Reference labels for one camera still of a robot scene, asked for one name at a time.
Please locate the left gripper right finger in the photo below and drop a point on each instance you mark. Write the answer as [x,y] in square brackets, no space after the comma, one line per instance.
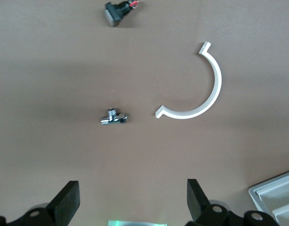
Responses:
[197,207]

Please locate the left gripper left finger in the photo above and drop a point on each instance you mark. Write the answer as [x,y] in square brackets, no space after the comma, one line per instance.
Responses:
[63,204]

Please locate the white drawer cabinet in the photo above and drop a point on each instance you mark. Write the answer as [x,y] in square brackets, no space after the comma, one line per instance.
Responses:
[253,190]

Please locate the chrome tee fitting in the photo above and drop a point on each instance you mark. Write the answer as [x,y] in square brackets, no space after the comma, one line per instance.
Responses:
[113,117]

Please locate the white semicircular clamp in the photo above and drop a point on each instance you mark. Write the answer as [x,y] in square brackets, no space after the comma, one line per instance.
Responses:
[216,80]

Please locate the black rocker switch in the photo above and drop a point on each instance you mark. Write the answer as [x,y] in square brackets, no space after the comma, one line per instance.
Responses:
[114,13]

